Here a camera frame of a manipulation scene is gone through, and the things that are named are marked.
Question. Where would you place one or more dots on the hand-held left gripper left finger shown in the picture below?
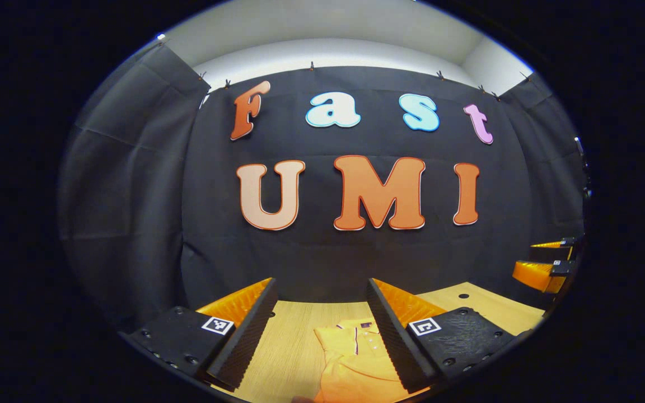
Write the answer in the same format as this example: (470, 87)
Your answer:
(247, 341)

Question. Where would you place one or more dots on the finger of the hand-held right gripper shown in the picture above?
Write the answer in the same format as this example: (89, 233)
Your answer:
(549, 244)
(538, 275)

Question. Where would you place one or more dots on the orange T-shirt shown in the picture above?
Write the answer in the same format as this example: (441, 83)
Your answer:
(350, 369)

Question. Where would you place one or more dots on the row of small backdrop clips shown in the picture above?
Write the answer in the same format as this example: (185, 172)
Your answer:
(312, 66)

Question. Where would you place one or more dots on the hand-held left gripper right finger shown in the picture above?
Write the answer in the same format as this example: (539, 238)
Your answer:
(392, 341)

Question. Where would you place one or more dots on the black backdrop cloth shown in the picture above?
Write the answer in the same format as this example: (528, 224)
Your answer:
(322, 257)

